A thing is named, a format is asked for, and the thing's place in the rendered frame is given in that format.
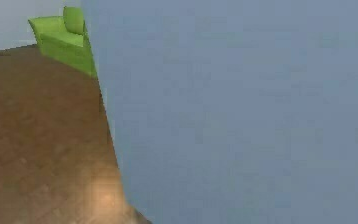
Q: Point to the green sofa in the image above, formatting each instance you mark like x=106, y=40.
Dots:
x=65, y=50

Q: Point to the green cushion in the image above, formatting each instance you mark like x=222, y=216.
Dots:
x=73, y=20

